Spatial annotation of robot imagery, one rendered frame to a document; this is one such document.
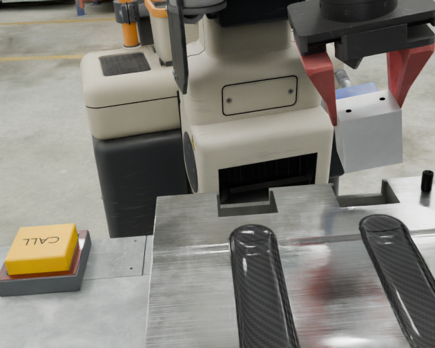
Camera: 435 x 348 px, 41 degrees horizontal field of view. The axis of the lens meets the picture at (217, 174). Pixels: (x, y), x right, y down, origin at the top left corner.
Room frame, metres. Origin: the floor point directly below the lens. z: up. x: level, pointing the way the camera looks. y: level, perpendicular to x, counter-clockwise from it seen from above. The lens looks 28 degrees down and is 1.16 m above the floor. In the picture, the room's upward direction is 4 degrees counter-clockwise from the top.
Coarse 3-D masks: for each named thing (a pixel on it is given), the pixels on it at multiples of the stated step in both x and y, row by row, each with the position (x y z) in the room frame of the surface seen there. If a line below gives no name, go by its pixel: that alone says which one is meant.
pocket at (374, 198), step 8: (384, 184) 0.47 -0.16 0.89; (384, 192) 0.47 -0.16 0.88; (392, 192) 0.45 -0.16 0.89; (344, 200) 0.47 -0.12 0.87; (352, 200) 0.47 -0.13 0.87; (360, 200) 0.47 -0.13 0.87; (368, 200) 0.47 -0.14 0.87; (376, 200) 0.47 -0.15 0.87; (384, 200) 0.47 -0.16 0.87; (392, 200) 0.45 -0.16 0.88
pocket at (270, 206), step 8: (272, 192) 0.47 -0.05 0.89; (272, 200) 0.47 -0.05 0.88; (224, 208) 0.47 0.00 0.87; (232, 208) 0.47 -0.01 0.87; (240, 208) 0.47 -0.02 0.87; (248, 208) 0.47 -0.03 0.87; (256, 208) 0.47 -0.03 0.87; (264, 208) 0.47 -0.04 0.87; (272, 208) 0.47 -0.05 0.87; (224, 216) 0.47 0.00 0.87
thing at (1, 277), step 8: (80, 232) 0.53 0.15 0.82; (80, 240) 0.51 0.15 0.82; (80, 248) 0.50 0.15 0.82; (80, 256) 0.48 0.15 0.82; (72, 264) 0.47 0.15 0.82; (0, 272) 0.47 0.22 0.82; (48, 272) 0.46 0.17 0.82; (56, 272) 0.46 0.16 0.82; (64, 272) 0.46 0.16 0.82; (72, 272) 0.46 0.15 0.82; (0, 280) 0.45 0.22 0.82
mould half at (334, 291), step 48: (288, 192) 0.46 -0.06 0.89; (432, 192) 0.44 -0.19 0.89; (192, 240) 0.40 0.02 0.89; (288, 240) 0.39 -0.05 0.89; (336, 240) 0.38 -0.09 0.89; (432, 240) 0.38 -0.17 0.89; (192, 288) 0.34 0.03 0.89; (288, 288) 0.33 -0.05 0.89; (336, 288) 0.33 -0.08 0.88; (192, 336) 0.29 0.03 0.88; (336, 336) 0.28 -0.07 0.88; (384, 336) 0.28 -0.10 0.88
